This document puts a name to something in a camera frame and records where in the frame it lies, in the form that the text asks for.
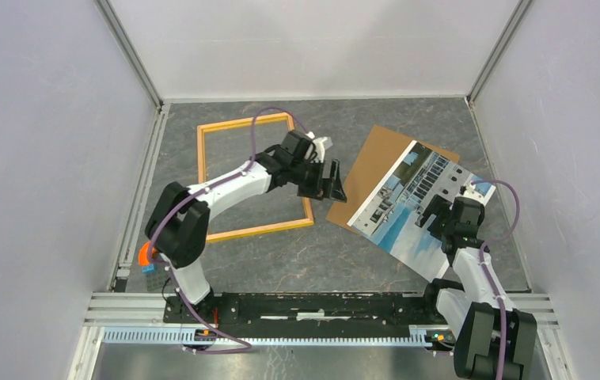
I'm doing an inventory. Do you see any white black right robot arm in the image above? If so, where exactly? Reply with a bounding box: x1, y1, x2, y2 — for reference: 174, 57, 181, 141
416, 196, 537, 379

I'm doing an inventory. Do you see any orange curved toy block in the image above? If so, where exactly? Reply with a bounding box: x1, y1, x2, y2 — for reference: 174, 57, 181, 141
138, 241, 158, 267

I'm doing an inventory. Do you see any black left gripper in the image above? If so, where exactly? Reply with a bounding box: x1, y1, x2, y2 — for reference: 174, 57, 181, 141
290, 158, 347, 204

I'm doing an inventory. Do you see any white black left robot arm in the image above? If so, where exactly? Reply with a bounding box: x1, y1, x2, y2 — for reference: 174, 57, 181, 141
138, 130, 347, 323

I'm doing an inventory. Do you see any printed building photo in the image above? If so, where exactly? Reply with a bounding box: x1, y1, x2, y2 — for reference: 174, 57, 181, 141
347, 141, 496, 281

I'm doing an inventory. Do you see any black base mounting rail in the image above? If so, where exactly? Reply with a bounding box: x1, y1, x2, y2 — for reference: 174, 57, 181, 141
163, 292, 446, 339

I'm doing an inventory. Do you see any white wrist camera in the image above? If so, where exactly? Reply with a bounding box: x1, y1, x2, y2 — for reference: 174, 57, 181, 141
306, 136, 332, 163
458, 184, 484, 203

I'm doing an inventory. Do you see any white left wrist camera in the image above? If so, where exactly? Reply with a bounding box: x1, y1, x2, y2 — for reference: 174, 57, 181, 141
306, 136, 332, 163

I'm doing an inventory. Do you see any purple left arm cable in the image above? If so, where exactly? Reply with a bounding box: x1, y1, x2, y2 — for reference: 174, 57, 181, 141
145, 107, 316, 355

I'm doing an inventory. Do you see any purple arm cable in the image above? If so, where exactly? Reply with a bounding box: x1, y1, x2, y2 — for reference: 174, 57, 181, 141
145, 107, 316, 355
432, 180, 522, 380

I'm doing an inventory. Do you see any grey lego baseplate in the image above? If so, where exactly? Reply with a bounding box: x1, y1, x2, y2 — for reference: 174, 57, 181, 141
143, 263, 169, 293

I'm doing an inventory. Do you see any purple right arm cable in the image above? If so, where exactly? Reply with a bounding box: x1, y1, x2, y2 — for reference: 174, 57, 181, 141
432, 180, 522, 380

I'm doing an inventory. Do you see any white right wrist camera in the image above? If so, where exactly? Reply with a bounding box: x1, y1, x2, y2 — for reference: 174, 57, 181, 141
458, 184, 484, 203

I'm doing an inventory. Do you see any orange wooden picture frame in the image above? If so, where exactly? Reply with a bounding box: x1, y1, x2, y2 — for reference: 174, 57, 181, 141
196, 112, 315, 243

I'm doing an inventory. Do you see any aluminium extrusion frame rail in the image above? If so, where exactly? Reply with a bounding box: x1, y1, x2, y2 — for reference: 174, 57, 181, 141
66, 291, 574, 380

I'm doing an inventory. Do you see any brown cardboard backing board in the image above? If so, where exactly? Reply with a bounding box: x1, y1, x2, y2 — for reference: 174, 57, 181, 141
325, 124, 461, 234

